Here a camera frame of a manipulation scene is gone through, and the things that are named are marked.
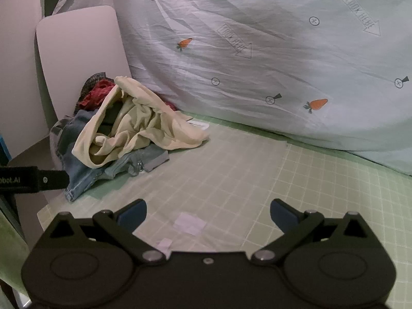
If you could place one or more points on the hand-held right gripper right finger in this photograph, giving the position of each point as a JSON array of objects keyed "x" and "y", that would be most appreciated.
[{"x": 283, "y": 215}]

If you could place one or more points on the white paper tag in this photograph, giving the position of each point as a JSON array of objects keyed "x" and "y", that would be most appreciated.
[{"x": 198, "y": 125}]

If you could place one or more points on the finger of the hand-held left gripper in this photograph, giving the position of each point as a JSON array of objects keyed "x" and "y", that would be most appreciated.
[{"x": 54, "y": 179}]

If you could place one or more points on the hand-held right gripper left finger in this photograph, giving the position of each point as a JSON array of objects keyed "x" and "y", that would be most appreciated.
[{"x": 133, "y": 213}]

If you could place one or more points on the white chair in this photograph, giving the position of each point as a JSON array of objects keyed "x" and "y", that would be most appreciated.
[{"x": 77, "y": 45}]

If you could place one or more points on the beige garment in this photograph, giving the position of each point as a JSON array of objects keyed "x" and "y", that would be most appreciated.
[{"x": 144, "y": 125}]

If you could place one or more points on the green cloth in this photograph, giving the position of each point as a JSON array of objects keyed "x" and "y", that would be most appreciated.
[{"x": 11, "y": 251}]

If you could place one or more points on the blue denim jeans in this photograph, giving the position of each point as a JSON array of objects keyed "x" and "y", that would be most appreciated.
[{"x": 80, "y": 173}]

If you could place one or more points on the red garment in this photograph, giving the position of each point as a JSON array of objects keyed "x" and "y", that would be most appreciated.
[{"x": 96, "y": 98}]

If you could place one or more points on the blue box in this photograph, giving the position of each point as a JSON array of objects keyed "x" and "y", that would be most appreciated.
[{"x": 4, "y": 151}]

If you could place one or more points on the large white tape patch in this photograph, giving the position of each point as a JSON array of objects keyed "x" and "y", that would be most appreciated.
[{"x": 190, "y": 223}]

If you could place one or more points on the dark plaid garment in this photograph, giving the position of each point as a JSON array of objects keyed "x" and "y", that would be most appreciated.
[{"x": 91, "y": 79}]

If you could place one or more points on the green grid mat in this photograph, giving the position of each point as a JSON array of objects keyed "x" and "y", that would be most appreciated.
[{"x": 322, "y": 183}]

